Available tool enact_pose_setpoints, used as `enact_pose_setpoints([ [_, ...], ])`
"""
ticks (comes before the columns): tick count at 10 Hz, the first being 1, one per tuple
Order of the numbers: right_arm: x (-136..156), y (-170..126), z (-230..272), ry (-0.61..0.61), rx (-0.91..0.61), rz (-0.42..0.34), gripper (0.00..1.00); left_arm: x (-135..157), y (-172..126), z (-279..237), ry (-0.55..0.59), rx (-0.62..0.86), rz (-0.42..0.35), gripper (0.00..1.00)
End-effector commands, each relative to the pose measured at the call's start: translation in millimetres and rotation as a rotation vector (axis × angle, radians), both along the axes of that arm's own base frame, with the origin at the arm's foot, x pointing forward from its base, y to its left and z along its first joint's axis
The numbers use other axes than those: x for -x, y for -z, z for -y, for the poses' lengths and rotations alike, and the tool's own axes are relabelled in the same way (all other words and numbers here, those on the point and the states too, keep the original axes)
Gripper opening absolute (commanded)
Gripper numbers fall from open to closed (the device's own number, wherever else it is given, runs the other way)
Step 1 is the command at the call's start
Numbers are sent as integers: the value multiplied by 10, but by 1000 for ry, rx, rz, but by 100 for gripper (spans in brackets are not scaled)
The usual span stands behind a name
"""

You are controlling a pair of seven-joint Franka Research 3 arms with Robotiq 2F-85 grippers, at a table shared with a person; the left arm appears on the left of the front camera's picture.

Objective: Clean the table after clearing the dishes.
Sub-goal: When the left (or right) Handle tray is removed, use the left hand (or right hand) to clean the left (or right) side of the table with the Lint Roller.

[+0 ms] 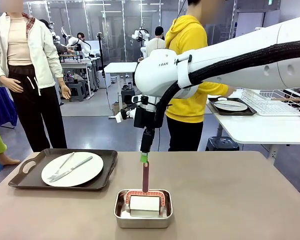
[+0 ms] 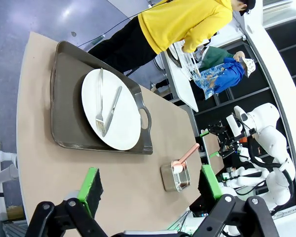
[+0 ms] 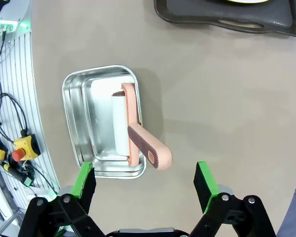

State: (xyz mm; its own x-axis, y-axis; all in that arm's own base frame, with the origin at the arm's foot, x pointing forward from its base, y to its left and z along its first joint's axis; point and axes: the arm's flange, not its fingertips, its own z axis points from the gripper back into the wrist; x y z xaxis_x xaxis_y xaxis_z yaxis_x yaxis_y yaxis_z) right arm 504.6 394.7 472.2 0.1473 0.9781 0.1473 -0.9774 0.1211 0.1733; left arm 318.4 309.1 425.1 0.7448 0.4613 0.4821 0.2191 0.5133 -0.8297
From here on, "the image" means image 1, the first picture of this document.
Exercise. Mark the white side table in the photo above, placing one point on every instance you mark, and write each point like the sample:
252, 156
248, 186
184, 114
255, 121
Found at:
265, 130

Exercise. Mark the person in yellow hoodie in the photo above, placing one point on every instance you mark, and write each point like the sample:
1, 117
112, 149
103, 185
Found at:
187, 37

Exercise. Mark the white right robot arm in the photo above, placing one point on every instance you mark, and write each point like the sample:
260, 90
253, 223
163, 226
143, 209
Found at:
160, 75

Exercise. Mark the large white plate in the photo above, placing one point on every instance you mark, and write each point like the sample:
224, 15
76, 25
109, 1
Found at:
87, 168

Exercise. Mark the small silver knife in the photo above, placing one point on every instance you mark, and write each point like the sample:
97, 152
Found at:
231, 105

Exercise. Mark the white background desk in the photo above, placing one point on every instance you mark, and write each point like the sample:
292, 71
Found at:
120, 67

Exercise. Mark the silver table knife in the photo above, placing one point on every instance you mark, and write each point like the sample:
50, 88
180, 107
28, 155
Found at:
81, 163

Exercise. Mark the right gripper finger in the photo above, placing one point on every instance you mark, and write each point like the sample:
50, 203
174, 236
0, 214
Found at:
150, 142
143, 150

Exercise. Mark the white plate on dark tray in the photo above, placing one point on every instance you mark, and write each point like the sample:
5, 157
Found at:
230, 108

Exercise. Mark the yellow sleeved right forearm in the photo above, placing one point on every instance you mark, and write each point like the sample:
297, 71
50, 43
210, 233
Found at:
216, 89

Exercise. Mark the black tripod stand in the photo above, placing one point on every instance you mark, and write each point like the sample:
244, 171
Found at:
101, 55

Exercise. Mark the grey plastic stool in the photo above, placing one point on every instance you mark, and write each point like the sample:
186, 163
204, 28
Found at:
78, 91

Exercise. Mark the white background workbench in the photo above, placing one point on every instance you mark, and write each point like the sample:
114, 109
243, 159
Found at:
75, 65

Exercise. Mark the person's right hand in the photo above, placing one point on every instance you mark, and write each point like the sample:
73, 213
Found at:
231, 91

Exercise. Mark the mannequin in white jacket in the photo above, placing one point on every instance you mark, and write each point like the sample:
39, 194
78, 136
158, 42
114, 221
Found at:
45, 50

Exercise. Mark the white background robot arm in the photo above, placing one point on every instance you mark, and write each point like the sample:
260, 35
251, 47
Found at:
76, 41

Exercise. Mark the black plastic stool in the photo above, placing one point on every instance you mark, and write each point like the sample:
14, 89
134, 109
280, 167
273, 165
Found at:
222, 145

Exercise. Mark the person in black cap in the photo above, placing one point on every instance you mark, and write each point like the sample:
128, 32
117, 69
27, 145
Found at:
158, 40

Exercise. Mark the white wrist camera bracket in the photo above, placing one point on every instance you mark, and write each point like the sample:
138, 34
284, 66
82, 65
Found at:
121, 115

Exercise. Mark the dark flat serving tray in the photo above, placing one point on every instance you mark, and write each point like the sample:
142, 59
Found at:
251, 112

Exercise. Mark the blue cloth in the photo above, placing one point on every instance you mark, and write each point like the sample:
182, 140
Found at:
2, 105

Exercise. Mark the small white background robot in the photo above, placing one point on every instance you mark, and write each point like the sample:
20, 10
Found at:
140, 35

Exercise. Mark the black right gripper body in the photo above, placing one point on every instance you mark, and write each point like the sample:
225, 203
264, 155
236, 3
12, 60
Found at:
140, 117

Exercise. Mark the rectangular metal tray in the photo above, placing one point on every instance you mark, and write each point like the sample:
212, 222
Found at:
142, 223

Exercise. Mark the silver fork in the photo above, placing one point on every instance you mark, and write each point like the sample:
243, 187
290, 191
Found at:
65, 163

